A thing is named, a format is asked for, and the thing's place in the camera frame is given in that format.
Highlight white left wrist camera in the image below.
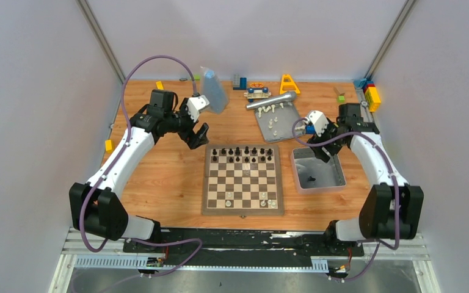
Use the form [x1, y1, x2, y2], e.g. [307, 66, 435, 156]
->
[186, 95, 209, 122]

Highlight grey tray white pieces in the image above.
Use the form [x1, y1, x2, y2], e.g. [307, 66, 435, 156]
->
[253, 102, 300, 143]

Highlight blue white toy car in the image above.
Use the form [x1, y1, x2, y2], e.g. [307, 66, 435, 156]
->
[244, 82, 271, 102]

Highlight stacked coloured duplo blocks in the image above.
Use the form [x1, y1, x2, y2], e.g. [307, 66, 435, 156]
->
[353, 79, 381, 112]

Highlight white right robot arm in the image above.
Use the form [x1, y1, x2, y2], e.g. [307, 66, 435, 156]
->
[306, 103, 424, 255]

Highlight clear blue plastic bag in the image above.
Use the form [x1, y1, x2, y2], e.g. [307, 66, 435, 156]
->
[200, 67, 229, 114]

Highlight blue grey lego block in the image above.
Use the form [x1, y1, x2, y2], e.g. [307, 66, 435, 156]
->
[232, 74, 247, 91]

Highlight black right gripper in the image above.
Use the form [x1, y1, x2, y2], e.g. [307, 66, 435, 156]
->
[307, 118, 345, 163]

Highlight wooden chess board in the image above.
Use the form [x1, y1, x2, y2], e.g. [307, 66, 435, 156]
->
[202, 144, 285, 216]

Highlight grey tray black pieces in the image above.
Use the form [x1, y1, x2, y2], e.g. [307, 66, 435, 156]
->
[290, 148, 347, 195]

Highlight yellow block by wall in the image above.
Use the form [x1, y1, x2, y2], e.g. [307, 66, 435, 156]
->
[156, 81, 164, 90]

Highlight yellow triangular toy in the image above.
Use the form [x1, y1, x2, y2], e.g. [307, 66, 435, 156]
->
[279, 74, 301, 95]

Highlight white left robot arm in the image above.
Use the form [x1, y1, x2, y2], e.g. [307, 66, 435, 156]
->
[69, 90, 209, 252]

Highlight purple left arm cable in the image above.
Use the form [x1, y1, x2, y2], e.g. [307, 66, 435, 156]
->
[78, 55, 203, 278]

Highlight silver metal cylinder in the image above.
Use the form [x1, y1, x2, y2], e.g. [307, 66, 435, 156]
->
[245, 91, 297, 110]

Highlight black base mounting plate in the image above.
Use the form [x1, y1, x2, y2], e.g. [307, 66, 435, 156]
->
[123, 228, 364, 267]

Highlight yellow cube at left edge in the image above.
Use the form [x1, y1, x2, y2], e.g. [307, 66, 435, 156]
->
[104, 139, 115, 154]

